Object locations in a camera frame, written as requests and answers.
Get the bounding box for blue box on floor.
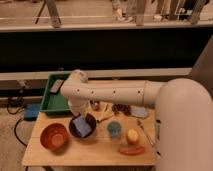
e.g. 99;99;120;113
24;103;40;121

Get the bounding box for metal spoon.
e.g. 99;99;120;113
137;119;155;147

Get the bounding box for grey blue cloth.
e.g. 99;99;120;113
131;106;149;119

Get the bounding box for small metal cup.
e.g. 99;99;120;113
91;101;100;111

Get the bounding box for yellow apple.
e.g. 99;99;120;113
126;129;140;145

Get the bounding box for blue sponge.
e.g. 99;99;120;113
73;116;92;137

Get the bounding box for dark red grapes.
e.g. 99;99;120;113
112;104;131;115

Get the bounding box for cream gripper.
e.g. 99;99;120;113
70;100;89;116

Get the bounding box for black cable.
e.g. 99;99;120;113
6;94;29;148

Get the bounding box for blue cup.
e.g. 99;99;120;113
107;121;121;138

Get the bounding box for dark purple bowl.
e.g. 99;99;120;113
69;113;96;138

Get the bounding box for orange bowl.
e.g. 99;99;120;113
40;123;68;151

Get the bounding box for green plastic tray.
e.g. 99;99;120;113
40;73;70;115

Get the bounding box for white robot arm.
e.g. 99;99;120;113
61;70;213;171

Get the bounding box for grey rectangular block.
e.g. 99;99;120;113
50;79;64;94

